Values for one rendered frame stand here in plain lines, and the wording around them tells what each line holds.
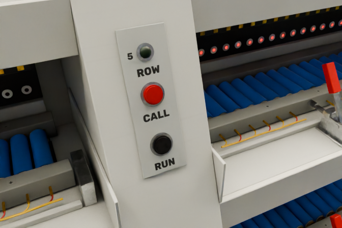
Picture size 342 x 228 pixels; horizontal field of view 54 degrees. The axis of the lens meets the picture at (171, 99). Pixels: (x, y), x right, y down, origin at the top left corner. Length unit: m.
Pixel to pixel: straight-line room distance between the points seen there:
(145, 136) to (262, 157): 0.16
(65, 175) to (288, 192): 0.23
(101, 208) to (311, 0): 0.29
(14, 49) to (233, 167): 0.24
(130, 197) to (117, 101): 0.08
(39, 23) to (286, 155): 0.28
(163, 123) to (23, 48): 0.12
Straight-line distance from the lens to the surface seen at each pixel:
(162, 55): 0.27
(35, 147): 0.39
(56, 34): 0.26
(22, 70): 0.41
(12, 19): 0.26
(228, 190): 0.35
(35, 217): 0.34
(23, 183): 0.34
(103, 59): 0.26
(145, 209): 0.30
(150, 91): 0.27
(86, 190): 0.32
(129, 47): 0.26
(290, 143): 0.41
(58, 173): 0.34
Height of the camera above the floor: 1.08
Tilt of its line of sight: 14 degrees down
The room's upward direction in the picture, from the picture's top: 9 degrees counter-clockwise
